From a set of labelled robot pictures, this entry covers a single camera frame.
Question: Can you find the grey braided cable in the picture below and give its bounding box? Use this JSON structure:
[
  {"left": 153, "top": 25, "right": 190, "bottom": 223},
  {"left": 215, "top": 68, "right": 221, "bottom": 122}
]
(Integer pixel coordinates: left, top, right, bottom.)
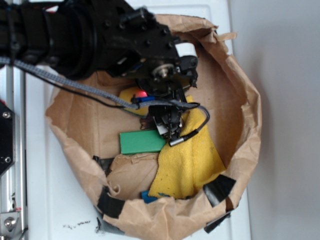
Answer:
[{"left": 0, "top": 56, "right": 210, "bottom": 147}]

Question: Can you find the dark wood bark piece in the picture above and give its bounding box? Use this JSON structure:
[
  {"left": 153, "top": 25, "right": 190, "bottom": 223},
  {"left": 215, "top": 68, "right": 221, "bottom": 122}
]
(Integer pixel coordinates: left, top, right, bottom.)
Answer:
[{"left": 139, "top": 117, "right": 157, "bottom": 130}]

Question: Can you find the aluminium frame rail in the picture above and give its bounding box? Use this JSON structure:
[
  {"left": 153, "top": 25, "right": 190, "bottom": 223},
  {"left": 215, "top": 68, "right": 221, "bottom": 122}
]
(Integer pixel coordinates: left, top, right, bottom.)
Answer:
[{"left": 0, "top": 66, "right": 29, "bottom": 240}]

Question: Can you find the black mounting plate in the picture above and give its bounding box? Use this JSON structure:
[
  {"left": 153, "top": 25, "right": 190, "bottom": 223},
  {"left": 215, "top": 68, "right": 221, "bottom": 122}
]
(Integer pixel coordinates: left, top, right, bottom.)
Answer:
[{"left": 0, "top": 100, "right": 15, "bottom": 177}]

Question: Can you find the black tape strip right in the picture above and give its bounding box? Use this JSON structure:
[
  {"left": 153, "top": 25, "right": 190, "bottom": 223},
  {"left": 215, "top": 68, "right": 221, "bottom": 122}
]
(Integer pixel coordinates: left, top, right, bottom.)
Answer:
[{"left": 203, "top": 174, "right": 236, "bottom": 207}]

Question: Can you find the brown paper bag liner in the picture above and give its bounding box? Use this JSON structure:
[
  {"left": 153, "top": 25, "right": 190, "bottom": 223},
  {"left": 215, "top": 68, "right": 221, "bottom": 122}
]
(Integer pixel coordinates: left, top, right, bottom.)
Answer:
[{"left": 45, "top": 14, "right": 262, "bottom": 240}]

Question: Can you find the green rectangular sponge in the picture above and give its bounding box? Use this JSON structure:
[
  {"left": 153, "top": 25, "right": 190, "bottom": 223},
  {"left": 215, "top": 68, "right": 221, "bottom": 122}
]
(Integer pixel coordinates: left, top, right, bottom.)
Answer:
[{"left": 119, "top": 130, "right": 166, "bottom": 155}]

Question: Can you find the white plastic tray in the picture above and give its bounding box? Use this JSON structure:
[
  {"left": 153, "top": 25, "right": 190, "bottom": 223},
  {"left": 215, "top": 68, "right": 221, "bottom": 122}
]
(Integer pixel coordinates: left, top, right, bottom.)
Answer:
[{"left": 25, "top": 0, "right": 252, "bottom": 240}]

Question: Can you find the yellow sponge with green pad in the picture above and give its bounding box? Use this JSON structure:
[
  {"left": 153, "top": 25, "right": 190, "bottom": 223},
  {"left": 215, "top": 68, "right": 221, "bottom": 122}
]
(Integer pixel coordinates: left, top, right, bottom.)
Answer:
[{"left": 119, "top": 86, "right": 149, "bottom": 118}]

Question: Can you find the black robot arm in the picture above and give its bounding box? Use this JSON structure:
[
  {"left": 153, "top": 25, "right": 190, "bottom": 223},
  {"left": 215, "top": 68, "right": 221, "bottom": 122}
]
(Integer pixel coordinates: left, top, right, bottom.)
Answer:
[{"left": 0, "top": 0, "right": 198, "bottom": 146}]

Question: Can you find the blue object under cloth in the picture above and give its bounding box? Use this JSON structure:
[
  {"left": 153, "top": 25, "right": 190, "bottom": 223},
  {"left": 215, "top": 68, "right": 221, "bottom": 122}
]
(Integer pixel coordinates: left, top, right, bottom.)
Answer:
[{"left": 140, "top": 190, "right": 170, "bottom": 204}]

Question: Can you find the yellow microfibre cloth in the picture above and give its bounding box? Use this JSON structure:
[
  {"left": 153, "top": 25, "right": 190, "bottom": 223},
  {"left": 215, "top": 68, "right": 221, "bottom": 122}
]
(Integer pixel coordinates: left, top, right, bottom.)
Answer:
[{"left": 147, "top": 94, "right": 227, "bottom": 201}]

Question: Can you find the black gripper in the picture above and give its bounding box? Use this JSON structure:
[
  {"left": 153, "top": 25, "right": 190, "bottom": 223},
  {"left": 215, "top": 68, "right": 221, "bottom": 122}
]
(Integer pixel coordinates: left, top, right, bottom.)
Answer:
[{"left": 148, "top": 88, "right": 187, "bottom": 141}]

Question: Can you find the black tape patch bottom left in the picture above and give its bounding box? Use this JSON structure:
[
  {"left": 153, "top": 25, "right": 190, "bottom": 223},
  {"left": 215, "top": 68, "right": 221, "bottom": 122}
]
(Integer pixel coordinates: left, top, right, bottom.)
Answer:
[{"left": 97, "top": 186, "right": 126, "bottom": 219}]

